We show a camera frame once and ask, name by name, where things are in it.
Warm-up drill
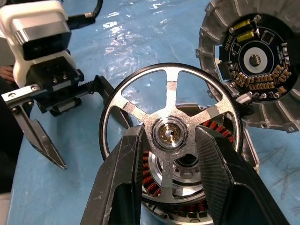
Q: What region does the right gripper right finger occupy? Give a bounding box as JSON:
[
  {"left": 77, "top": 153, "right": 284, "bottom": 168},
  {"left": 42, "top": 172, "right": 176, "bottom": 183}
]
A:
[{"left": 195, "top": 125, "right": 292, "bottom": 225}]

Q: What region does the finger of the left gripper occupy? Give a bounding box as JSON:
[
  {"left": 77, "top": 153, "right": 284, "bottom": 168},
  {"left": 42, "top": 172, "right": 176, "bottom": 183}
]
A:
[
  {"left": 1, "top": 84, "right": 68, "bottom": 170},
  {"left": 79, "top": 75, "right": 131, "bottom": 130}
]

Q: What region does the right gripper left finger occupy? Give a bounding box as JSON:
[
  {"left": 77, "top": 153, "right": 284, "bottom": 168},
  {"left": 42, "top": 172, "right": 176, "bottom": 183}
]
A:
[{"left": 79, "top": 124, "right": 145, "bottom": 225}]

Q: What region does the motor stator with copper windings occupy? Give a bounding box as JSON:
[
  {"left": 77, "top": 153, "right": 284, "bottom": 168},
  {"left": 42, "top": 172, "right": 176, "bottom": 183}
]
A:
[{"left": 140, "top": 103, "right": 261, "bottom": 225}]

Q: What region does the black silver rotor cap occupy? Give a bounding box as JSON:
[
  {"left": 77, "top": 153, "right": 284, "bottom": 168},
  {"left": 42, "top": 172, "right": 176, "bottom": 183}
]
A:
[{"left": 98, "top": 62, "right": 244, "bottom": 206}]

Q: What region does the finned motor cover with circuit board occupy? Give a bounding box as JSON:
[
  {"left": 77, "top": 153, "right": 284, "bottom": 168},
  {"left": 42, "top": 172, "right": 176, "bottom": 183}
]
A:
[{"left": 195, "top": 0, "right": 300, "bottom": 135}]

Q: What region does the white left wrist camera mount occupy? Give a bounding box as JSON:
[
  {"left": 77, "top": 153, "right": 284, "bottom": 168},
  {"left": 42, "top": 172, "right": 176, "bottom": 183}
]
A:
[{"left": 0, "top": 0, "right": 76, "bottom": 86}]

